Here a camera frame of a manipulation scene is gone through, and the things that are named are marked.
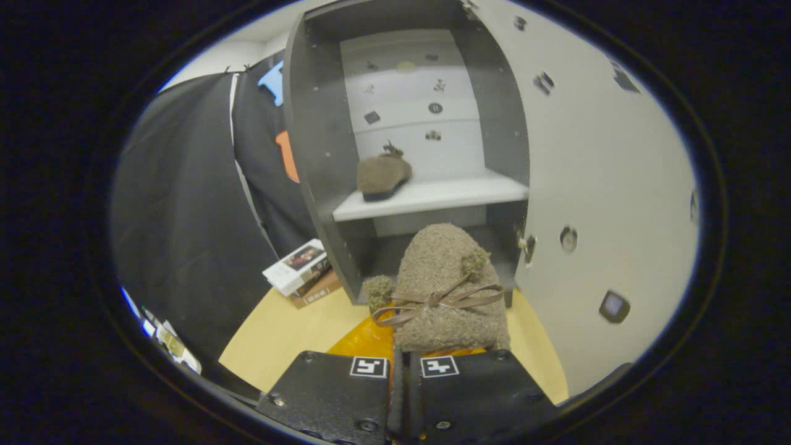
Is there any pile of small clutter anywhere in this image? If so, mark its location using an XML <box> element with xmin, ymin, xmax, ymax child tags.
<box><xmin>121</xmin><ymin>287</ymin><xmax>203</xmax><ymax>375</ymax></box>

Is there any brown fuzzy shoe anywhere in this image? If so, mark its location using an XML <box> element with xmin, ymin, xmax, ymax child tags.
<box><xmin>357</xmin><ymin>141</ymin><xmax>413</xmax><ymax>202</ymax></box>
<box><xmin>363</xmin><ymin>222</ymin><xmax>512</xmax><ymax>353</ymax></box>

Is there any dark grey shoe cabinet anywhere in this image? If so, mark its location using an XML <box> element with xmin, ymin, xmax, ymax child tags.
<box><xmin>282</xmin><ymin>0</ymin><xmax>532</xmax><ymax>307</ymax></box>

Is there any black backdrop cloth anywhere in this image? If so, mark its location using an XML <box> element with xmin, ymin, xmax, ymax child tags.
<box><xmin>111</xmin><ymin>53</ymin><xmax>319</xmax><ymax>365</ymax></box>

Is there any brown book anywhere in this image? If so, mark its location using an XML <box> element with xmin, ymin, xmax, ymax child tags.
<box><xmin>287</xmin><ymin>269</ymin><xmax>342</xmax><ymax>310</ymax></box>

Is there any white shoe cabinet door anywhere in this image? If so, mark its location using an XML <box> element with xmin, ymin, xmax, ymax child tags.
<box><xmin>463</xmin><ymin>0</ymin><xmax>700</xmax><ymax>396</ymax></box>

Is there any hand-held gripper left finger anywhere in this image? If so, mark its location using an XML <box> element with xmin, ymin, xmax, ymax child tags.
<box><xmin>256</xmin><ymin>316</ymin><xmax>397</xmax><ymax>444</ymax></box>

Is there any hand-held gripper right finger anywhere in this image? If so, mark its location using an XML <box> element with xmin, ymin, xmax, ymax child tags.
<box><xmin>405</xmin><ymin>349</ymin><xmax>560</xmax><ymax>443</ymax></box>

